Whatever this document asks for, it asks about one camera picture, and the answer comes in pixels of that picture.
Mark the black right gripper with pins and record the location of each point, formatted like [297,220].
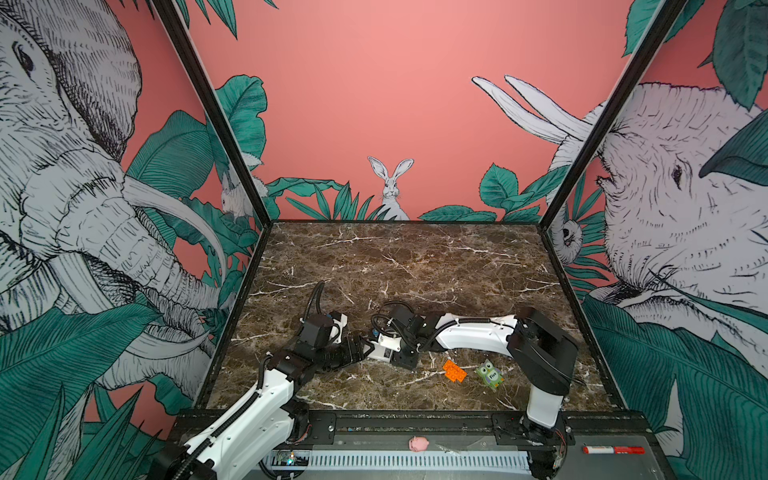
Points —
[398,360]

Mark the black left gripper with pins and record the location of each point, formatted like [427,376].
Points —
[353,354]

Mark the white red remote control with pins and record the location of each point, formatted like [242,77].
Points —
[381,353]

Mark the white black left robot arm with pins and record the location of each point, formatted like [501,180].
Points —
[268,414]

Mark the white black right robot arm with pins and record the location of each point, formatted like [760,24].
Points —
[544,352]

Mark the orange toy brick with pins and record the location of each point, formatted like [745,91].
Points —
[453,372]

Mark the red white marker pen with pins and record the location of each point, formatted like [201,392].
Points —
[613,450]

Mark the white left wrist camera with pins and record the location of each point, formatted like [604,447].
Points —
[340,322]

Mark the white slotted cable duct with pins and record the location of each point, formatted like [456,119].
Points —
[513,462]

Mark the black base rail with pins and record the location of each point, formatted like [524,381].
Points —
[504,428]

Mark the black corner frame post right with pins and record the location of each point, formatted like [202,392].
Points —
[653,37]

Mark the black corner frame post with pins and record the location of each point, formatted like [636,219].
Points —
[176,30]
[653,37]

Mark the black corner frame post left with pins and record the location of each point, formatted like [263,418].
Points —
[176,30]

